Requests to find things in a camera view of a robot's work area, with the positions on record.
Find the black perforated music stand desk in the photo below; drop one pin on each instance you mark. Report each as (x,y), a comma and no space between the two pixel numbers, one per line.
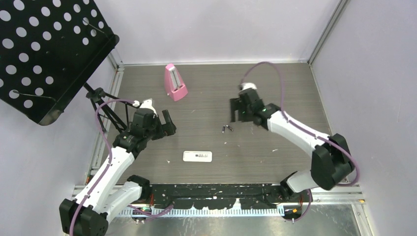
(48,51)

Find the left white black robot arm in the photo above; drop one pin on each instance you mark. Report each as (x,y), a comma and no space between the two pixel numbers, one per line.
(93,209)

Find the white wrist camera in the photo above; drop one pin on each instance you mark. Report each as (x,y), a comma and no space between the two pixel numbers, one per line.
(145,104)
(244,86)

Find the black tripod stand legs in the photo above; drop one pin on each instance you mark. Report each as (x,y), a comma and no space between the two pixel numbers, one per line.
(104,110)

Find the white remote control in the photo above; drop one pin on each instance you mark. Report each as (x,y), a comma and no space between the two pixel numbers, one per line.
(197,156)

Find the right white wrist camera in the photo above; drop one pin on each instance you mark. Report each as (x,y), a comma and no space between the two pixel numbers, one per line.
(244,86)

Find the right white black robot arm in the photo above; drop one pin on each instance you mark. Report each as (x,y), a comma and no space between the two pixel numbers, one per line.
(331,161)

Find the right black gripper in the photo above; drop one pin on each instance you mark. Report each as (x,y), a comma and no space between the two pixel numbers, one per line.
(235,104)

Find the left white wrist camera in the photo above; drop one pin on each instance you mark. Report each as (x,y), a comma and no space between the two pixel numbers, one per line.
(145,104)

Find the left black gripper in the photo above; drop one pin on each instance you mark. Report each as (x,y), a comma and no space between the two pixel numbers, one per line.
(168,128)

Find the pink metronome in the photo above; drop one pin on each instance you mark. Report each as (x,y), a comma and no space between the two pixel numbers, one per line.
(174,85)

